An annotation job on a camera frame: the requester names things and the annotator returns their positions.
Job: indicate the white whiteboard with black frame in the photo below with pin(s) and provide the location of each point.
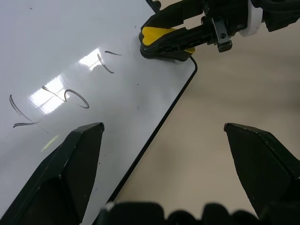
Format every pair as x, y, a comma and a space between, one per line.
70, 35

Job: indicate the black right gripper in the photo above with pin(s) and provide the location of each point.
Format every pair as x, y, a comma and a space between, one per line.
225, 21

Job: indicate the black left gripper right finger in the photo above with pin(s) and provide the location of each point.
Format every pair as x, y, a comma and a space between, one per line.
262, 168

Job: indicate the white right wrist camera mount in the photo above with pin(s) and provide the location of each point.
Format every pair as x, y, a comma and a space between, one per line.
254, 21

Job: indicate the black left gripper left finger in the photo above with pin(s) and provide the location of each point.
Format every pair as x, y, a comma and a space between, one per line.
58, 178

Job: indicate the yellow and black whiteboard eraser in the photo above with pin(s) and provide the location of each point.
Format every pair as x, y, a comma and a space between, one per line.
153, 35

